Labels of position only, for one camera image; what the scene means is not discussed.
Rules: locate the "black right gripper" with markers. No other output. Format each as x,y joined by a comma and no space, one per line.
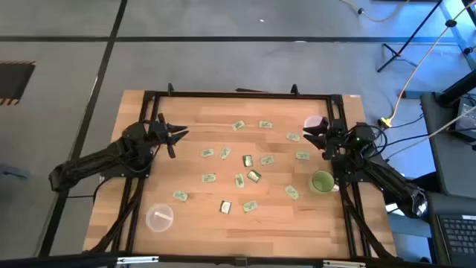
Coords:
336,136

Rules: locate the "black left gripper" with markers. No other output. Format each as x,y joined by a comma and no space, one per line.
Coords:
160,132

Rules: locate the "dark green sachet packet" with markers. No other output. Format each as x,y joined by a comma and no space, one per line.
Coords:
225,207
254,176
247,161

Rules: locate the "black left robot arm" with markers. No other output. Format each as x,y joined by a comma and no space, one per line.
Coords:
93,160

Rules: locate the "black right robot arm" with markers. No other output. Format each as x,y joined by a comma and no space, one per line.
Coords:
390,182

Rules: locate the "green plastic cup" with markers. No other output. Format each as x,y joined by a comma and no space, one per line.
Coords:
321,181

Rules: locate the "yellow power plug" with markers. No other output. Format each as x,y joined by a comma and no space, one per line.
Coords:
385,122

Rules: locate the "white paper sheet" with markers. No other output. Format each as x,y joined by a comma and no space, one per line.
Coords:
392,208

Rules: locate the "grey side table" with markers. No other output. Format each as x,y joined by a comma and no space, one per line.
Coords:
446,164

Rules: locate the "black tripod stand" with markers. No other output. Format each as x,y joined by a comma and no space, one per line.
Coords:
409,40

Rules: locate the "black pole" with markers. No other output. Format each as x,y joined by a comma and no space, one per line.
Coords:
457,91

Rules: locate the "black electronic device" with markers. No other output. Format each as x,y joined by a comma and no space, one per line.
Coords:
466,119

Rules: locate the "black crossbeam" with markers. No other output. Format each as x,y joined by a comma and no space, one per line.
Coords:
74,260

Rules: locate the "pale metal stand beam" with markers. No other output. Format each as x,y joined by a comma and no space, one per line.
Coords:
458,37

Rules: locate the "black striped-edge floor mat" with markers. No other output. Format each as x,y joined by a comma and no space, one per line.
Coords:
15,80

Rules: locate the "black keyboard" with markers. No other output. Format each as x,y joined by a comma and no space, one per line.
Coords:
457,238

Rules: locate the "black aluminium table frame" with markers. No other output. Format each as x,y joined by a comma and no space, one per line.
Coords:
241,95

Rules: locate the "silver metal bracket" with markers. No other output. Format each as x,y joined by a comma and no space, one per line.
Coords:
137,259
344,264

